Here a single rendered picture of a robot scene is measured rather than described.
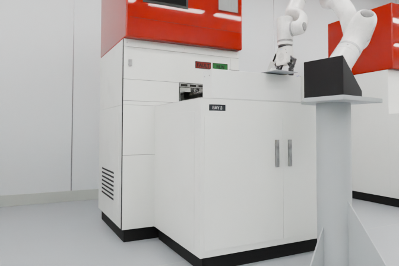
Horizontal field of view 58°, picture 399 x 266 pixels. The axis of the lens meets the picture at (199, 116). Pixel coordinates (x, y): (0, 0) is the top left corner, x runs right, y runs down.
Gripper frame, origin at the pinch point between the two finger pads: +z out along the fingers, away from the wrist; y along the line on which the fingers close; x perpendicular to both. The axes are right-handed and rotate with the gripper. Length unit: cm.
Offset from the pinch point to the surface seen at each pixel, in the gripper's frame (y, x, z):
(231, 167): 5, -37, 48
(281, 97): 4.7, -6.9, 13.3
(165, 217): -38, -54, 79
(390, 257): 27, 46, 97
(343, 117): 34.6, 4.8, 24.6
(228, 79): 4.7, -38.8, 5.7
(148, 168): -58, -58, 54
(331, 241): 31, 0, 81
